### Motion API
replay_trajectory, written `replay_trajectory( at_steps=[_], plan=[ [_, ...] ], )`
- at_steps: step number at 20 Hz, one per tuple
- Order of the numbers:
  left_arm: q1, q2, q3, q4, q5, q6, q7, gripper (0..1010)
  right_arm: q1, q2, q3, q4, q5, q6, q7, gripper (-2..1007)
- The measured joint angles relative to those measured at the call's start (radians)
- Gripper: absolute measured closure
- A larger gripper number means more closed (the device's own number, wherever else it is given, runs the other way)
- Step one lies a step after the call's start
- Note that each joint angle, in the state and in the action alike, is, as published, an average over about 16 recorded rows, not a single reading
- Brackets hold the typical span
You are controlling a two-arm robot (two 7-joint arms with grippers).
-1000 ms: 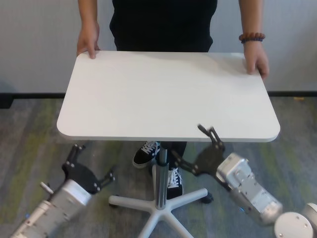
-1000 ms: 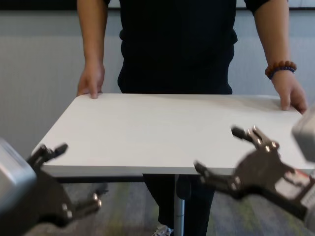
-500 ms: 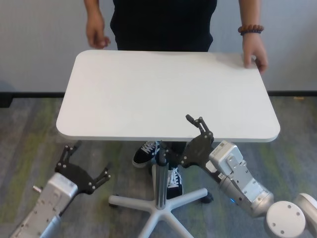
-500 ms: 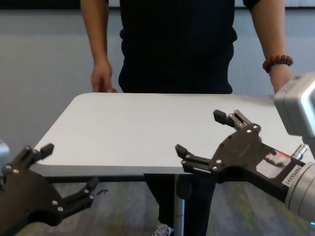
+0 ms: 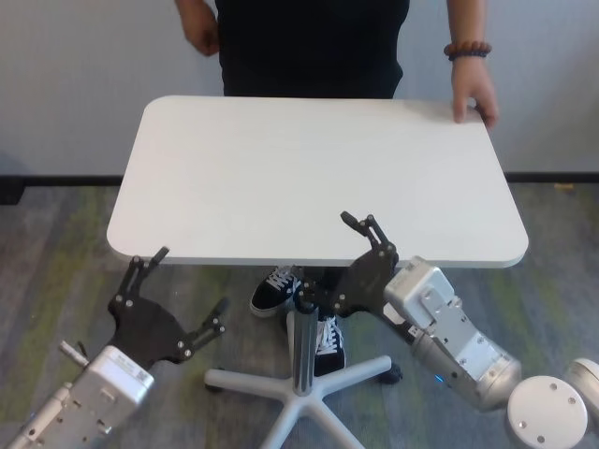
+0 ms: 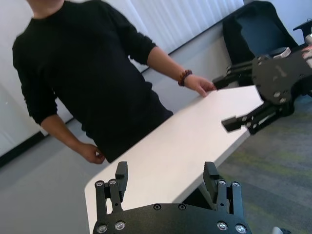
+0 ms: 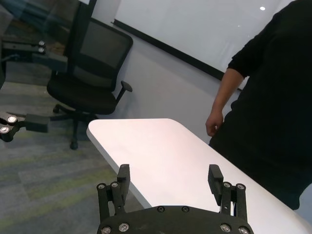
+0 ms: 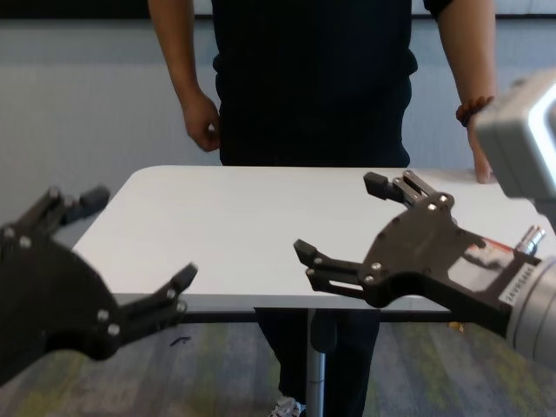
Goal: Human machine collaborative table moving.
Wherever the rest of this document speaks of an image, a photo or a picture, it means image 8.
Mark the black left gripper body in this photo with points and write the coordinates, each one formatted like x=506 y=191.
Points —
x=48 y=295

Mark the person's right forearm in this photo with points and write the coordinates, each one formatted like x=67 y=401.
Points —
x=182 y=48

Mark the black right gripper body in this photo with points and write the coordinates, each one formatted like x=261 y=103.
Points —
x=417 y=256

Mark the black horizontal wall trim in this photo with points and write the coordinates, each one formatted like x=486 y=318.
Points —
x=65 y=8

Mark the small black floor object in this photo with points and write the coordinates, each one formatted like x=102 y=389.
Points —
x=180 y=342

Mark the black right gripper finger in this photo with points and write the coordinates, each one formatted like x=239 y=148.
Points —
x=410 y=193
x=334 y=273

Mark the white rolling pedestal table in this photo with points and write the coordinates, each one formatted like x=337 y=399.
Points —
x=239 y=226

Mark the person's right hand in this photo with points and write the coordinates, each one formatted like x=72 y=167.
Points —
x=202 y=121

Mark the person's left hand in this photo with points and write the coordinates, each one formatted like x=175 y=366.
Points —
x=481 y=167

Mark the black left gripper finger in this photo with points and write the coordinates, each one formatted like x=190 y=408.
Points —
x=65 y=210
x=160 y=308

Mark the person's left forearm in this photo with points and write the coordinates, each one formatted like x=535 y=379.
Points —
x=469 y=56

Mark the black white-laced sneaker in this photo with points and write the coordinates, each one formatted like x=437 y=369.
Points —
x=286 y=409

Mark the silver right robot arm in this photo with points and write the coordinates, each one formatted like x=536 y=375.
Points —
x=538 y=313

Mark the person in black clothes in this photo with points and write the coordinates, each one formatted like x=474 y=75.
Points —
x=313 y=87

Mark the black trousers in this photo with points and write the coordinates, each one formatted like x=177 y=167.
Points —
x=286 y=356

